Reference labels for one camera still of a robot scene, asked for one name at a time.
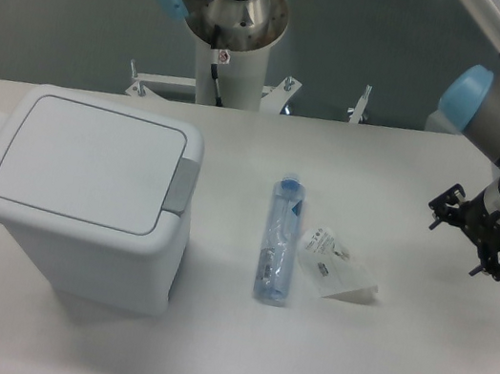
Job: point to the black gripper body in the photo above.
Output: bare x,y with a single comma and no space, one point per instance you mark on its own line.
480,226

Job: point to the white plastic trash can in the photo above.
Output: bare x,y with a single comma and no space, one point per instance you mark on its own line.
98,195

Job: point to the crumpled white plastic bag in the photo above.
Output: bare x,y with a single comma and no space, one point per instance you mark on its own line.
333,270

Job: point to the clear plastic water bottle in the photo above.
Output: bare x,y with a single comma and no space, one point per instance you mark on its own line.
279,242

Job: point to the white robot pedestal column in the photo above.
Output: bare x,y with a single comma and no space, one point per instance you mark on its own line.
237,78

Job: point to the white pedestal base frame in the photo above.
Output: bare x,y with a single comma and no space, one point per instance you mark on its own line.
275,100

